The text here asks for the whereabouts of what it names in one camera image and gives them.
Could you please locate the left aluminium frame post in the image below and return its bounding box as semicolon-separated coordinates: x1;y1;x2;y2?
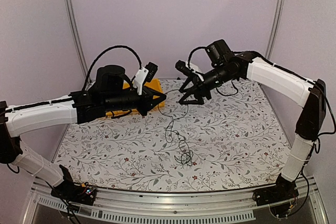
64;0;88;77

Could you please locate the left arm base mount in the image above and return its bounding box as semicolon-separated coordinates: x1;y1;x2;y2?
51;165;97;206

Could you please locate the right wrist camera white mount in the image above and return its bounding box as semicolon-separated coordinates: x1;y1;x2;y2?
175;60;204;81

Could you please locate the aluminium front rail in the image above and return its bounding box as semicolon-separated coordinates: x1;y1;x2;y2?
22;176;330;223

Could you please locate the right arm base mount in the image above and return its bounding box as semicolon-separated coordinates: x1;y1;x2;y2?
252;175;299;218

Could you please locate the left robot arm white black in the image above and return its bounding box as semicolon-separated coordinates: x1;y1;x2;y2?
1;62;166;200

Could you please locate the right aluminium frame post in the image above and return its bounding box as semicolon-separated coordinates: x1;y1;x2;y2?
265;0;285;59

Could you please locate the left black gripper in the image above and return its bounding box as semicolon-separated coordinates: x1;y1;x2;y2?
103;86;167;116

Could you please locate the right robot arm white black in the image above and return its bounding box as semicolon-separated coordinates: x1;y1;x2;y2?
175;39;327;201

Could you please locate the floral patterned table mat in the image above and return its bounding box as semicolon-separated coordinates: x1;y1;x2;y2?
54;80;290;192

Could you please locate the dark cable bundle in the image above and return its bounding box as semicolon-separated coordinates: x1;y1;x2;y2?
156;89;195;167

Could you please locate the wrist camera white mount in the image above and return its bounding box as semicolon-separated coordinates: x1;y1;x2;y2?
132;62;158;95
175;60;204;81

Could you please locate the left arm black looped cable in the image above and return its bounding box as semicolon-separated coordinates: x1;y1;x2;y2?
81;45;143;91

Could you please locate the yellow bin left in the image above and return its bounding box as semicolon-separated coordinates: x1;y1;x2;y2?
106;110;138;117

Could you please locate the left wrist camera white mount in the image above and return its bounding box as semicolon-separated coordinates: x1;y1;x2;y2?
132;62;158;95

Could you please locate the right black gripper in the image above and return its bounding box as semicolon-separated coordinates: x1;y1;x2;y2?
178;63;236;105

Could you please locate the aluminium frame post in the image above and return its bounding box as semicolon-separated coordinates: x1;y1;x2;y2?
64;0;88;77
265;0;285;59

